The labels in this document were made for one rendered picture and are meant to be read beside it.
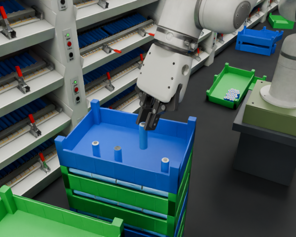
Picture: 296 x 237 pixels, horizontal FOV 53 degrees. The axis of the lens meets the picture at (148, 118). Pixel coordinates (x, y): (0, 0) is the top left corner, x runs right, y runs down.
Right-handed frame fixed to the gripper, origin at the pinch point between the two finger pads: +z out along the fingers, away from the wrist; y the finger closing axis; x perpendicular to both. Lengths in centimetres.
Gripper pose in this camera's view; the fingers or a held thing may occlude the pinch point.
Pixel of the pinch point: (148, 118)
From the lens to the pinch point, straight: 63.2
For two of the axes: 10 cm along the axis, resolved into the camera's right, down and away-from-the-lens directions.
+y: -6.6, -4.2, 6.2
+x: -6.8, -0.1, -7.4
